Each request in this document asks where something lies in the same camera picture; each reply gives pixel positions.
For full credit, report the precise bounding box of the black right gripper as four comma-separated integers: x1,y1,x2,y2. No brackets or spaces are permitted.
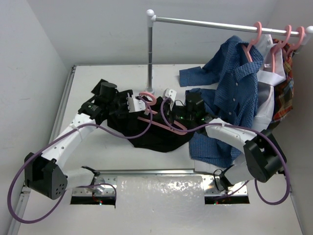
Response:
154,100,195,125

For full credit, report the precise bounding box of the pink hanger holding white shirt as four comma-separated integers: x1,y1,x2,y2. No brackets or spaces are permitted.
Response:
137,92,187,135

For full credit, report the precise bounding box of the black shirt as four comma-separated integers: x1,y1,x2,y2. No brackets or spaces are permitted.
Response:
90,78,197,153

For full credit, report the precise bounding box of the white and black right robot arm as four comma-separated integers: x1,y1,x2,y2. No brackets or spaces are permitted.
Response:
160,89,287,191

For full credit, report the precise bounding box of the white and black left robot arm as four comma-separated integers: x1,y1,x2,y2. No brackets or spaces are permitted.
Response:
24,81,146,200

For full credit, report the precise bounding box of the blue checkered shirt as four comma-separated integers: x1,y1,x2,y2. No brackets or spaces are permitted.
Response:
179,36,264,168

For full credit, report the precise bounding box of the pink hanger holding blue shirt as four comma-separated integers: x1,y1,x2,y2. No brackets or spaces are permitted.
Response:
242,22,262,63

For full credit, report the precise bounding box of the white shirt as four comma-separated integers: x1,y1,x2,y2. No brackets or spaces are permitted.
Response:
189,34,282,173

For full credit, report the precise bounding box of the red plaid shirt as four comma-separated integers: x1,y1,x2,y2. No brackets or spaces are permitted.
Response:
264,43,294,130

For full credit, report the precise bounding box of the white front cover board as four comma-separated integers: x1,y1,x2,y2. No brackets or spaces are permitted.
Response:
19,176,302,235

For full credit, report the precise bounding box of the silver and white clothes rack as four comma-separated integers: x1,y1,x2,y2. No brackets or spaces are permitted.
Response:
146,9,313,93

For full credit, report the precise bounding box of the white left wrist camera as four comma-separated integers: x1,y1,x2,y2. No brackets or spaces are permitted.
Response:
127,97,146,113

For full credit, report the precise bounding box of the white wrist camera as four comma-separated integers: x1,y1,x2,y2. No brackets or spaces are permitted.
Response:
127,97,146,113
162,88,177,110

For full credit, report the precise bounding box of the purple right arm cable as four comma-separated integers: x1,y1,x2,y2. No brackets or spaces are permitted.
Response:
162,97,291,205

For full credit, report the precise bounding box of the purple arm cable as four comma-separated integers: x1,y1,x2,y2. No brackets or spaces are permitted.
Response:
6,97,154,224
162,97,291,205

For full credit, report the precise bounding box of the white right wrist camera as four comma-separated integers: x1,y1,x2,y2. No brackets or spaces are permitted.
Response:
162,88,177,110

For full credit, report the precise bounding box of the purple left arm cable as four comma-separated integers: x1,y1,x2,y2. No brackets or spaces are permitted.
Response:
6,97,154,224

